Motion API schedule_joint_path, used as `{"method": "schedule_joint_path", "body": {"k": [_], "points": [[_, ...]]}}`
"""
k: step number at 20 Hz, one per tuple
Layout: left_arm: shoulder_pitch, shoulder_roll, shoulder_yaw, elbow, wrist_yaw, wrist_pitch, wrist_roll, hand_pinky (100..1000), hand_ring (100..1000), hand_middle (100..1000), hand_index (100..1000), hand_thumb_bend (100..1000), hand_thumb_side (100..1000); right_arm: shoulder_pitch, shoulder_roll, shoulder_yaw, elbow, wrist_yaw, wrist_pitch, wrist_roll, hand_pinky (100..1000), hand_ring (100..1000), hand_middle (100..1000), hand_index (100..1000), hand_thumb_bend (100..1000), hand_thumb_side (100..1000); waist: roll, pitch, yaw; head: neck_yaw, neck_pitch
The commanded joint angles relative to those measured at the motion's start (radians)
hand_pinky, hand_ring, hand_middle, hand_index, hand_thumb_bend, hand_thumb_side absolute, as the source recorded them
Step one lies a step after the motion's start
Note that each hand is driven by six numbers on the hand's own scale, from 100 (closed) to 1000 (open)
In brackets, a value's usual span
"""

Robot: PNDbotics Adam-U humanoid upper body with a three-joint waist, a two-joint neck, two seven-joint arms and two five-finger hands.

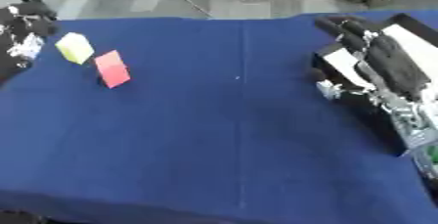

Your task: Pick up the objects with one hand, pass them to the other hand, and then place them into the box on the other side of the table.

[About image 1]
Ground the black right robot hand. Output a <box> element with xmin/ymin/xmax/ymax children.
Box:
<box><xmin>309</xmin><ymin>15</ymin><xmax>433</xmax><ymax>103</ymax></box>

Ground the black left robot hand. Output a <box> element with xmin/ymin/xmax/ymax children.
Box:
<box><xmin>0</xmin><ymin>1</ymin><xmax>61</xmax><ymax>83</ymax></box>

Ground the black box with white inside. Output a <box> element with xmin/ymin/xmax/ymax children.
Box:
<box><xmin>309</xmin><ymin>12</ymin><xmax>438</xmax><ymax>106</ymax></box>

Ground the yellow block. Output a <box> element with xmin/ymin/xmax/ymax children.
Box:
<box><xmin>53</xmin><ymin>31</ymin><xmax>96</xmax><ymax>66</ymax></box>

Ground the red block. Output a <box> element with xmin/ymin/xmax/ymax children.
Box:
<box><xmin>92</xmin><ymin>49</ymin><xmax>134</xmax><ymax>90</ymax></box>

